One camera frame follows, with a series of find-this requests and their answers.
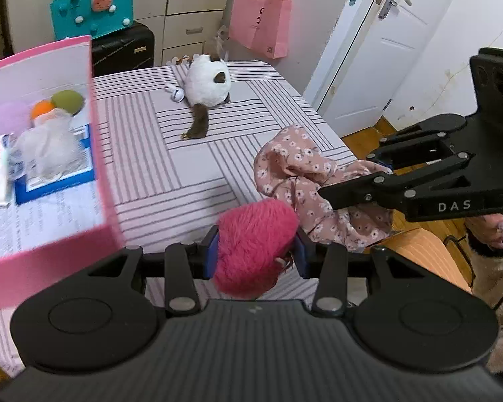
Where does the purple plush toy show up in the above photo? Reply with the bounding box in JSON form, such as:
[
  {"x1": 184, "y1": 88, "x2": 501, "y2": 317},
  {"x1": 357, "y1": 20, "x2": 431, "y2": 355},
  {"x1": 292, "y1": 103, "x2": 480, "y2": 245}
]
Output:
[{"x1": 0, "y1": 101, "x2": 32, "y2": 137}]

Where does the white mesh bath pouf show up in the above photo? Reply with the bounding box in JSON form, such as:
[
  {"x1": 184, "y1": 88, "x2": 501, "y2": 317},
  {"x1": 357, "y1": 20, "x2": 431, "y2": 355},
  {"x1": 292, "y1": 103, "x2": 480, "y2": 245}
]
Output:
[{"x1": 14, "y1": 108, "x2": 82, "y2": 181}]

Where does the pink floral cloth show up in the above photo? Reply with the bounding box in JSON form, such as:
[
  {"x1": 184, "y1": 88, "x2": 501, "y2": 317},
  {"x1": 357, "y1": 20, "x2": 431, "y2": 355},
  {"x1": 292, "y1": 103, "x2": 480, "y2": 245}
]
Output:
[{"x1": 254, "y1": 125, "x2": 397, "y2": 252}]

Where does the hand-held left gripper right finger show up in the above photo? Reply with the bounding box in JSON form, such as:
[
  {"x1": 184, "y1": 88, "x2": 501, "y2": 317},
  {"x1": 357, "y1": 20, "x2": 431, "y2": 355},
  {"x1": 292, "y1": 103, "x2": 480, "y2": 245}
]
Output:
[{"x1": 294, "y1": 231, "x2": 426, "y2": 316}]

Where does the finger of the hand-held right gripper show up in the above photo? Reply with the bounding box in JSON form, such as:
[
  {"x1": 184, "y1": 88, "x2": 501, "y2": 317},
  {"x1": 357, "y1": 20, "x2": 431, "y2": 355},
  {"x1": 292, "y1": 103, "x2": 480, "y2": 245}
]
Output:
[
  {"x1": 318, "y1": 153, "x2": 474, "y2": 212},
  {"x1": 366, "y1": 113, "x2": 470, "y2": 173}
]

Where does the white door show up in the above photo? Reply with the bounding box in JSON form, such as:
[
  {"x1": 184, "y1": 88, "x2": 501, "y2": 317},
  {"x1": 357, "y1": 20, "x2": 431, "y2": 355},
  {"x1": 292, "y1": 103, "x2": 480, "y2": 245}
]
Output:
[{"x1": 304, "y1": 0, "x2": 466, "y2": 139}]

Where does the printed paper sheet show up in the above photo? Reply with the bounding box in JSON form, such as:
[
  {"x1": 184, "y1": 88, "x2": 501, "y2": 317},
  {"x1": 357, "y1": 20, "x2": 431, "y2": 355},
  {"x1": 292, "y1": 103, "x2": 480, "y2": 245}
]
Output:
[{"x1": 0, "y1": 182, "x2": 105, "y2": 260}]

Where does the red plush toy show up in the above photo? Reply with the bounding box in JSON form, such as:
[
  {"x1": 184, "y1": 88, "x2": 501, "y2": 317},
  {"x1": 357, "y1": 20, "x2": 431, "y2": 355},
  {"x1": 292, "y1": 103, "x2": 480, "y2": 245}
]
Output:
[{"x1": 213, "y1": 200, "x2": 300, "y2": 301}]

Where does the person's right hand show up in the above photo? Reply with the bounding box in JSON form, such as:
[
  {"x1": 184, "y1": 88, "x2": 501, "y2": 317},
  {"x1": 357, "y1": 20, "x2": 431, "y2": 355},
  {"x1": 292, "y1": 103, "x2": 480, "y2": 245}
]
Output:
[{"x1": 465, "y1": 213, "x2": 503, "y2": 257}]

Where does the small blue white packet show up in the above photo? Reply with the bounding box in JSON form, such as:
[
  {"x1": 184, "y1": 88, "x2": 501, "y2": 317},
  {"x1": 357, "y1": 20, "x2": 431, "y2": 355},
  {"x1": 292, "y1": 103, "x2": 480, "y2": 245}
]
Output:
[{"x1": 6, "y1": 133, "x2": 28, "y2": 181}]

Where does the pink shopping bag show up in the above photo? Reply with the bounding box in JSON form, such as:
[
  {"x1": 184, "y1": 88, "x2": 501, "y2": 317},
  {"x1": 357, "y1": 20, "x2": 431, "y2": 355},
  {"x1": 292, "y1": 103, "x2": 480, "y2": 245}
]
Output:
[{"x1": 228, "y1": 0, "x2": 293, "y2": 59}]

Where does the teal felt tote bag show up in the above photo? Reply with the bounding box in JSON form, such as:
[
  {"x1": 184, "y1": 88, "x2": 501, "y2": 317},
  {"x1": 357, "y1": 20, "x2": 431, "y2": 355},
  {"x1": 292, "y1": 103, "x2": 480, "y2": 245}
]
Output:
[{"x1": 51, "y1": 0, "x2": 134, "y2": 42}]

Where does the striped tablecloth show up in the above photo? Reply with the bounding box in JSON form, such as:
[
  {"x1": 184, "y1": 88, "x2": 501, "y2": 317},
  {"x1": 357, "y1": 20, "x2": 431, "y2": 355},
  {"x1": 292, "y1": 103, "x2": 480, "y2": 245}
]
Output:
[{"x1": 0, "y1": 59, "x2": 359, "y2": 380}]

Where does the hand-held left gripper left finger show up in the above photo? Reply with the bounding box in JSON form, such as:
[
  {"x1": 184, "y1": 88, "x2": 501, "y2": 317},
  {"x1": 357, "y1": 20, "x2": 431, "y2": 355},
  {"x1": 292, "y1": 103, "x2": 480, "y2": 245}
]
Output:
[{"x1": 88, "y1": 225, "x2": 222, "y2": 318}]

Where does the person's leg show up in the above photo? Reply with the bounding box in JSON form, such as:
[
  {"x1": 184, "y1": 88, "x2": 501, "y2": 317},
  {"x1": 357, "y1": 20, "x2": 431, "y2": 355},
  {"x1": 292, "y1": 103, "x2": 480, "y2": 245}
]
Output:
[{"x1": 362, "y1": 228, "x2": 473, "y2": 298}]

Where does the orange makeup sponge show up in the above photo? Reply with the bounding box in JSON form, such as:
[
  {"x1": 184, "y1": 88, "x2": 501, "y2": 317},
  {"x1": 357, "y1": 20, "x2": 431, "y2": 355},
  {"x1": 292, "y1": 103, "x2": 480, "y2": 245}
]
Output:
[{"x1": 30, "y1": 99, "x2": 55, "y2": 120}]

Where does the green makeup sponge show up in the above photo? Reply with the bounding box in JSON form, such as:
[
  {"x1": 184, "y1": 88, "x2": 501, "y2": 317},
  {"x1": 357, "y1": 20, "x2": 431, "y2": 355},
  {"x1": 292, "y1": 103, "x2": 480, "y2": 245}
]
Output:
[{"x1": 51, "y1": 91, "x2": 86, "y2": 115}]

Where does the blue wet wipes pack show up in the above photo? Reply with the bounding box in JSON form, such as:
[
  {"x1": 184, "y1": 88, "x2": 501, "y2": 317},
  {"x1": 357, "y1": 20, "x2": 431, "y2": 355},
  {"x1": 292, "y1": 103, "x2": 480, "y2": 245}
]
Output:
[{"x1": 14, "y1": 123, "x2": 96, "y2": 205}]

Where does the black suitcase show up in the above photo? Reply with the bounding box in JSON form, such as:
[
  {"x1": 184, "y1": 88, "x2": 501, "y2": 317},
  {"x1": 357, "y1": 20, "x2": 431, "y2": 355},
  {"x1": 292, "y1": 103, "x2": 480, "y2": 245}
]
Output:
[{"x1": 91, "y1": 23, "x2": 156, "y2": 78}]

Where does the pink cardboard box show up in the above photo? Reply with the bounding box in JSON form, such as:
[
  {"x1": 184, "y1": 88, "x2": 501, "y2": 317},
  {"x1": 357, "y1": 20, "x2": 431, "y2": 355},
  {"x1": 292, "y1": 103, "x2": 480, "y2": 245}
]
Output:
[{"x1": 0, "y1": 36, "x2": 124, "y2": 311}]

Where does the white cat plush toy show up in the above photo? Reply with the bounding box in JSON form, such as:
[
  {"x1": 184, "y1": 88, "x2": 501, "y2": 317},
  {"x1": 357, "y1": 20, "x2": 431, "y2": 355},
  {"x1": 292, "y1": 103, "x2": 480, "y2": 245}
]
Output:
[{"x1": 181, "y1": 54, "x2": 232, "y2": 141}]

